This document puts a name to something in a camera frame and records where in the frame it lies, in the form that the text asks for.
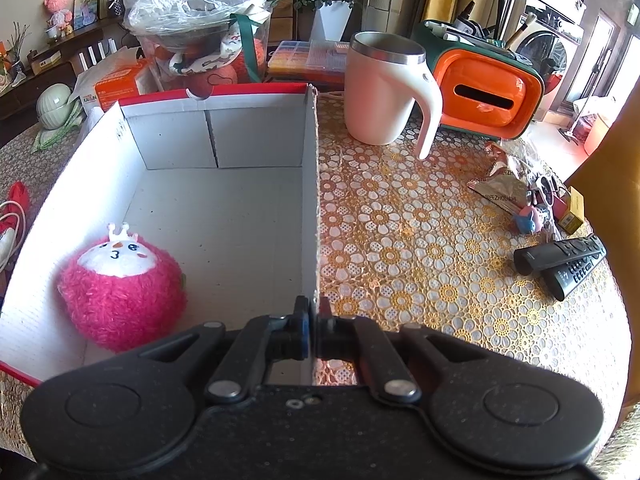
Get green cloth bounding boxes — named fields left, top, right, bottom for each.
left=32, top=105, right=86, bottom=153

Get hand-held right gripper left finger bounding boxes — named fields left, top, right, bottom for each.
left=117, top=296, right=312, bottom=406

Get white and red cardboard box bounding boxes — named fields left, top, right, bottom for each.
left=0, top=82, right=321, bottom=388

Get washing machine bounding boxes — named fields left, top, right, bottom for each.
left=500, top=0, right=587, bottom=122

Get vase with twigs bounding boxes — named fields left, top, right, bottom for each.
left=7, top=22, right=32, bottom=86

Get pink basin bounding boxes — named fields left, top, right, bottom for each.
left=582, top=115, right=612, bottom=157

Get long makeup brush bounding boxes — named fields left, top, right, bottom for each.
left=495, top=0, right=511, bottom=41

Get white cable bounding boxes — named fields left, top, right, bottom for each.
left=0, top=200, right=28, bottom=272

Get green ceramic jar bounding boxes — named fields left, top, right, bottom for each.
left=36, top=83, right=76, bottom=131

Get white framed toy glasses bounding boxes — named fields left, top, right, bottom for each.
left=532, top=174, right=568, bottom=201

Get small yellow box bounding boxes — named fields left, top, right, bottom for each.
left=557, top=186, right=586, bottom=233

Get thick makeup brush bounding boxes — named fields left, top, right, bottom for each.
left=505, top=12, right=538, bottom=51

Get clear plastic organizer box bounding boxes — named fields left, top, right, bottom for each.
left=267, top=40, right=351, bottom=78

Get potted plant in white pot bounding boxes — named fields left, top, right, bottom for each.
left=280, top=0, right=361, bottom=43

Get orange tissue box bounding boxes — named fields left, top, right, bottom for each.
left=82, top=57, right=156, bottom=113

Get green ribbon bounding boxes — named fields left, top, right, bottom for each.
left=235, top=10, right=266, bottom=83

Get orange and green tissue organizer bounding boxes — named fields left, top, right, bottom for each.
left=411, top=19, right=546, bottom=142

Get yellow chair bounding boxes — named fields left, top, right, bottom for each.
left=565, top=125, right=640, bottom=281

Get crumpled snack wrapper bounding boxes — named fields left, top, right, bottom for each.
left=467, top=141, right=538, bottom=211

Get pink fluffy plush toy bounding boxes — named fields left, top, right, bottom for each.
left=57, top=222, right=188, bottom=353

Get small blue pink toy figure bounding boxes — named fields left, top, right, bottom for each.
left=515, top=202, right=546, bottom=235

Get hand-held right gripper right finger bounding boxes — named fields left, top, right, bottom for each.
left=318, top=297, right=497, bottom=406

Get clear plastic tub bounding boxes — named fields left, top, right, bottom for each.
left=135, top=10, right=273, bottom=102

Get white mug with handle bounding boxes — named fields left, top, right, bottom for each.
left=344, top=31, right=442, bottom=161

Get pink doll figure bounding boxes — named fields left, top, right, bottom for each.
left=44, top=0, right=71, bottom=31

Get wooden cabinet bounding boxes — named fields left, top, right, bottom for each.
left=0, top=25, right=126, bottom=121

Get photo frame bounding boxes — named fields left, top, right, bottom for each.
left=72, top=0, right=99, bottom=31

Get white router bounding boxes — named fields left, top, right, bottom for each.
left=70, top=42, right=118, bottom=73

